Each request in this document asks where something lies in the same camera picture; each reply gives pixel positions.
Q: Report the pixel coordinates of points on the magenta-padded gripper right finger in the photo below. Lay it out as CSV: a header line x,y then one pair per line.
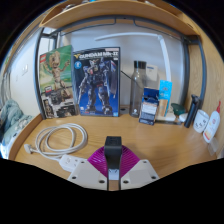
x,y
140,171

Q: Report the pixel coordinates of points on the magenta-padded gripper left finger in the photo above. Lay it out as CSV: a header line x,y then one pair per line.
x,y
85,173

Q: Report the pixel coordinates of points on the black charger block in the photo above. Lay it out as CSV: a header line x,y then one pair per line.
x,y
112,150

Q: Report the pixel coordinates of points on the white power strip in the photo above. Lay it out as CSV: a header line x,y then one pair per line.
x,y
71,162

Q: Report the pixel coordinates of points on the dark blue small carton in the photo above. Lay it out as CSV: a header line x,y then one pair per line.
x,y
148,110

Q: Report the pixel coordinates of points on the dark green round case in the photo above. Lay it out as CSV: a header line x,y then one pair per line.
x,y
178,109

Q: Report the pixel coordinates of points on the black electric shaver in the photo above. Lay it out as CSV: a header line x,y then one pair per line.
x,y
191,113

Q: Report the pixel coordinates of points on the clear plastic lidded container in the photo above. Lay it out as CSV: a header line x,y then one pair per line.
x,y
213,146

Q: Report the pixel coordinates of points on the clear bottle with black cap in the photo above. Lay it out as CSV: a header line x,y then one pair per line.
x,y
136,93

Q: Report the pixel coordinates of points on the white mug with face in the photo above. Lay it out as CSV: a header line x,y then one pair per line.
x,y
201,121

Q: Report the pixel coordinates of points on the light blue orange carton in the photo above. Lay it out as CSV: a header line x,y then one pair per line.
x,y
165,93

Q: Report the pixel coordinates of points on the white lotion bottle red cap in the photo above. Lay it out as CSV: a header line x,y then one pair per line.
x,y
211,126

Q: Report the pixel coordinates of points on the blue robot model kit box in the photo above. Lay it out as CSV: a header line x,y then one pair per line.
x,y
96,83

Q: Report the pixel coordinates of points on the teal blanket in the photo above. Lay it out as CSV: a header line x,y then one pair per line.
x,y
11,116

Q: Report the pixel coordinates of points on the white card box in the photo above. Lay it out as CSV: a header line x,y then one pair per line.
x,y
152,76

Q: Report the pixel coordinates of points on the green tree figure toy box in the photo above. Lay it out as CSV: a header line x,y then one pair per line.
x,y
56,76

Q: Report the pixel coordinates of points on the white desk lamp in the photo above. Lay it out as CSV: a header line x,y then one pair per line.
x,y
165,56

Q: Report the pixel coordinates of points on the grey metal desk frame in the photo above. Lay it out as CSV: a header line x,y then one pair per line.
x,y
186,73

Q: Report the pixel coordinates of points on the white wall switch plate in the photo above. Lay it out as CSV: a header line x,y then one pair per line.
x,y
25,70

